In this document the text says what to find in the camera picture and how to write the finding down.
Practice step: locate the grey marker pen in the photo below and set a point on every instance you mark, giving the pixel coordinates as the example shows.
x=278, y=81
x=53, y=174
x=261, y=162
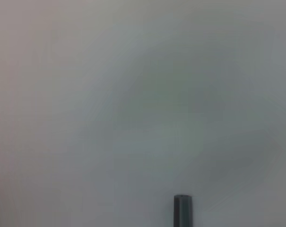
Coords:
x=183, y=212

